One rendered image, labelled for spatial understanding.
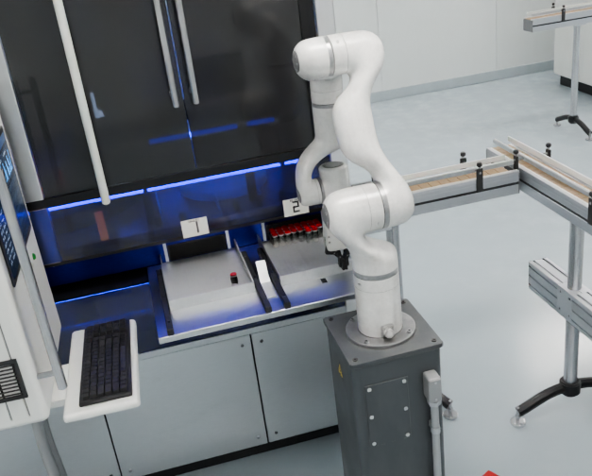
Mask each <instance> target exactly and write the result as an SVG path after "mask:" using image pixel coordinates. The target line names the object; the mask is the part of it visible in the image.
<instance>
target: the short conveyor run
mask: <svg viewBox="0 0 592 476"><path fill-rule="evenodd" d="M460 156H461V157H462V158H461V159H460V163H459V164H455V165H451V166H446V167H441V168H436V169H432V170H427V171H422V172H417V173H413V174H409V175H404V176H402V177H403V179H404V180H408V179H411V180H408V181H406V183H407V184H408V186H409V187H410V189H411V191H412V193H413V195H414V204H415V207H414V213H413V215H412V216H414V215H419V214H423V213H431V212H435V211H440V210H444V209H448V208H453V207H458V206H462V205H466V204H471V203H475V202H480V201H484V200H488V199H493V198H497V197H502V196H509V195H514V194H519V186H520V173H519V170H517V169H516V170H515V169H514V168H512V167H510V166H509V165H512V164H514V160H508V161H505V155H500V156H496V157H492V158H487V159H482V160H477V161H469V162H466V158H465V152H464V151H462V152H461V153H460ZM490 162H495V163H490ZM486 163H490V164H486ZM483 164H485V165H483ZM472 166H476V167H472ZM467 167H471V168H467ZM458 169H460V170H458ZM453 170H458V171H453ZM448 171H453V172H448ZM445 172H448V173H445ZM440 173H444V174H440ZM435 174H439V175H435ZM431 175H435V176H431ZM426 176H430V177H426ZM421 177H425V178H421Z"/></svg>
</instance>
